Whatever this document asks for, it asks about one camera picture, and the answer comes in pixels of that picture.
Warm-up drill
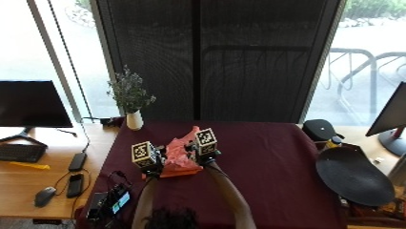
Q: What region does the white marker cube glove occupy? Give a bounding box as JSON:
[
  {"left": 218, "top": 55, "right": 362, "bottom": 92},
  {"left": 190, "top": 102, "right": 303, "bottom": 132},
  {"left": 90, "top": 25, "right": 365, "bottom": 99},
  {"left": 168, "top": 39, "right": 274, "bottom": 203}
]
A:
[
  {"left": 194, "top": 127, "right": 219, "bottom": 156},
  {"left": 130, "top": 140, "right": 158, "bottom": 169}
]

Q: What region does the bunch of small purple flowers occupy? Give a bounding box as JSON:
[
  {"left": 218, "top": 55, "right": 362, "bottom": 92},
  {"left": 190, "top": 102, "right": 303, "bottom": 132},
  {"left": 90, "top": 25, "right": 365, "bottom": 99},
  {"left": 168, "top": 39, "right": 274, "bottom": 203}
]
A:
[{"left": 105, "top": 65, "right": 157, "bottom": 115}]

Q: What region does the black computer mouse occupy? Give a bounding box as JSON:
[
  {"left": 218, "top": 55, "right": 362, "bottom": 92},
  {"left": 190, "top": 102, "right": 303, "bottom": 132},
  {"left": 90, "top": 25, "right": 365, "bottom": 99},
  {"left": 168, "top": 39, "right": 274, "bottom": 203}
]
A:
[{"left": 33, "top": 186, "right": 57, "bottom": 208}]

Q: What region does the maroon tablecloth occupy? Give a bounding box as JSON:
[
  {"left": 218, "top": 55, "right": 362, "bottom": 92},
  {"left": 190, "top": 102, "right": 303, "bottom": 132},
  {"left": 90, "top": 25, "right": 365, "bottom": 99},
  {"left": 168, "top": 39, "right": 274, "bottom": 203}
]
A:
[{"left": 74, "top": 119, "right": 349, "bottom": 229}]

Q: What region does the grey metal bike rack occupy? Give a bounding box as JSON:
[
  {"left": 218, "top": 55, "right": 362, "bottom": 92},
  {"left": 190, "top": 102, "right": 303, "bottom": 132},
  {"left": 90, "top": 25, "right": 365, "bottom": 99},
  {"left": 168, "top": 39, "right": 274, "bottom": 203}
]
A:
[{"left": 321, "top": 47, "right": 406, "bottom": 125}]

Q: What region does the orange cloth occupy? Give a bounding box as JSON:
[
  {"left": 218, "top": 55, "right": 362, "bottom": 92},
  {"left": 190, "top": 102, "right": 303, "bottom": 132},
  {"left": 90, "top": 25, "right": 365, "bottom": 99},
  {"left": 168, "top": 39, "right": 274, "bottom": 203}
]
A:
[{"left": 141, "top": 167, "right": 203, "bottom": 179}]

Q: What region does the black device with lit screen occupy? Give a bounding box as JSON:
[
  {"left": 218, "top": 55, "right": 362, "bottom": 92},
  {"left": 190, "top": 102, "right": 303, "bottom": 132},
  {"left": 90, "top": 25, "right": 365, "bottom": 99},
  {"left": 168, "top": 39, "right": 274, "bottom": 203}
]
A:
[{"left": 85, "top": 182, "right": 133, "bottom": 223}]

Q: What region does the black keyboard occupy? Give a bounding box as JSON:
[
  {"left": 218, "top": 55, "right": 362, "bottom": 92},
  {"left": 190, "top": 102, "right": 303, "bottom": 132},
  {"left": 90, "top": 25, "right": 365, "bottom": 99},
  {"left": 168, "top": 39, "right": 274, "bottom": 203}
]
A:
[{"left": 0, "top": 143, "right": 48, "bottom": 164}]

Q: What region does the white marker cube right glove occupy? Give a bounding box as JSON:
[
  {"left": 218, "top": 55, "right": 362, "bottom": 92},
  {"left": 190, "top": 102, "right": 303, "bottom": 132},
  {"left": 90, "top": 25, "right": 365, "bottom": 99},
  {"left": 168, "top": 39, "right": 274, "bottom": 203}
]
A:
[{"left": 194, "top": 127, "right": 219, "bottom": 156}]

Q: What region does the dark mesh window blind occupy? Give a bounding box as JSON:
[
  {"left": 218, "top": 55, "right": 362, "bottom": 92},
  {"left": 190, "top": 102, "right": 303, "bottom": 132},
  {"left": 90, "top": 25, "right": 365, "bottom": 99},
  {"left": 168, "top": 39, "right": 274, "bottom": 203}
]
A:
[{"left": 90, "top": 0, "right": 346, "bottom": 124}]

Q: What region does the black power adapter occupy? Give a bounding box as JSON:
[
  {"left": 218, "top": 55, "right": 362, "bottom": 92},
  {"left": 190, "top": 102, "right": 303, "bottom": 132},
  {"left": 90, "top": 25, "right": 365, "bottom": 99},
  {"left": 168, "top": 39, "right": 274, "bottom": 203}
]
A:
[{"left": 68, "top": 152, "right": 89, "bottom": 173}]

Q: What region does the person's right hand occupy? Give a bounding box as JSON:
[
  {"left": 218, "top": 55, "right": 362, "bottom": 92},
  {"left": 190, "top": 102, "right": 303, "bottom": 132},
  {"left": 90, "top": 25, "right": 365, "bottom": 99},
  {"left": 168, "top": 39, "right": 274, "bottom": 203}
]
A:
[{"left": 184, "top": 140, "right": 223, "bottom": 167}]

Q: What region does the yellow flat strip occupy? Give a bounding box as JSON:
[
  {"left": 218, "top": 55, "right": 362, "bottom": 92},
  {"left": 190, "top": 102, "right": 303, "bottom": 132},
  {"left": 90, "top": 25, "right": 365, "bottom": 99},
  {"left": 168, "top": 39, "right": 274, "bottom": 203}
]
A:
[{"left": 9, "top": 160, "right": 50, "bottom": 171}]

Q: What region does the person's left hand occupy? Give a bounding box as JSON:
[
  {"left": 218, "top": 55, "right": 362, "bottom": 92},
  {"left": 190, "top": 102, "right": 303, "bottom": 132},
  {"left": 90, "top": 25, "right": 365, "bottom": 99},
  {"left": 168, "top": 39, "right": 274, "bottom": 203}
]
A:
[{"left": 144, "top": 145, "right": 168, "bottom": 177}]

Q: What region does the pink cloth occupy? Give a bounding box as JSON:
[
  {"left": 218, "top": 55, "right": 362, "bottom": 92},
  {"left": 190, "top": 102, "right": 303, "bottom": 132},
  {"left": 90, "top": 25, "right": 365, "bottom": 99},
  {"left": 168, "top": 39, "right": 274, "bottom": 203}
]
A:
[{"left": 164, "top": 125, "right": 203, "bottom": 172}]

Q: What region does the blind pull cord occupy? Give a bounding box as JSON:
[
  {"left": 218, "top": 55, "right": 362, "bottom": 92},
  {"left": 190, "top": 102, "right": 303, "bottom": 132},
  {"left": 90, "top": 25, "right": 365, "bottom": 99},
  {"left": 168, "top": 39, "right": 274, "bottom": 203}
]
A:
[{"left": 45, "top": 0, "right": 94, "bottom": 120}]

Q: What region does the black monitor with red stand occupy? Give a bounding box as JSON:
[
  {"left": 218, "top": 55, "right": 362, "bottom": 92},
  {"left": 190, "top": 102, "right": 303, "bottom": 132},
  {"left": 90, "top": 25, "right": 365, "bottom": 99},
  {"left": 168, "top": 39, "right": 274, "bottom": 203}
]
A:
[{"left": 365, "top": 81, "right": 406, "bottom": 157}]

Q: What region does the white marker cube left glove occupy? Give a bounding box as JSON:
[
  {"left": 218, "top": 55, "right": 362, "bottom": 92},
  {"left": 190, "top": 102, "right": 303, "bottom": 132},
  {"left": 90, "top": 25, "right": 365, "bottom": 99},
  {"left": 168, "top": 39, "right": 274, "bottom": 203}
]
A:
[{"left": 130, "top": 140, "right": 158, "bottom": 169}]

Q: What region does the black cable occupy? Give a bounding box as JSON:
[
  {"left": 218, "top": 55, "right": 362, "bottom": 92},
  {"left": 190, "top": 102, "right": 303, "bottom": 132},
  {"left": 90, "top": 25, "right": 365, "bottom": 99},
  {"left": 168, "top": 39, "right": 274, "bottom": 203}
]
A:
[{"left": 53, "top": 168, "right": 92, "bottom": 220}]

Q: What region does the white vase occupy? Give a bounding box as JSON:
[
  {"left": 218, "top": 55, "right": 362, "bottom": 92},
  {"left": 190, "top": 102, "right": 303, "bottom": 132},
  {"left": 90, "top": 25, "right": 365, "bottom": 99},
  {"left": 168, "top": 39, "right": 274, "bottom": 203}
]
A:
[{"left": 125, "top": 109, "right": 145, "bottom": 132}]

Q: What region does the black round case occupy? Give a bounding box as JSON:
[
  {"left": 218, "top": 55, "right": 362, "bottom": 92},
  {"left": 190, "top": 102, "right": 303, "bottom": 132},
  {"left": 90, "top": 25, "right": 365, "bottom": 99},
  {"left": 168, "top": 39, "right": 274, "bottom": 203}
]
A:
[{"left": 302, "top": 118, "right": 346, "bottom": 142}]

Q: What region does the black smartphone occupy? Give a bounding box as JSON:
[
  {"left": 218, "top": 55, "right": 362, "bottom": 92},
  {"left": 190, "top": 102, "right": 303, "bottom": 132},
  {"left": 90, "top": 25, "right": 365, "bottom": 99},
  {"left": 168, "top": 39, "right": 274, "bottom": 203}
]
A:
[{"left": 66, "top": 173, "right": 85, "bottom": 199}]

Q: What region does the black computer monitor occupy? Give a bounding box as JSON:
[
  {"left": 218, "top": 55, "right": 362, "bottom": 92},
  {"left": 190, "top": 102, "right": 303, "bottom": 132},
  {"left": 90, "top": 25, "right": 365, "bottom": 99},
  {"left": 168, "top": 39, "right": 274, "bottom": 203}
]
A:
[{"left": 0, "top": 79, "right": 78, "bottom": 148}]

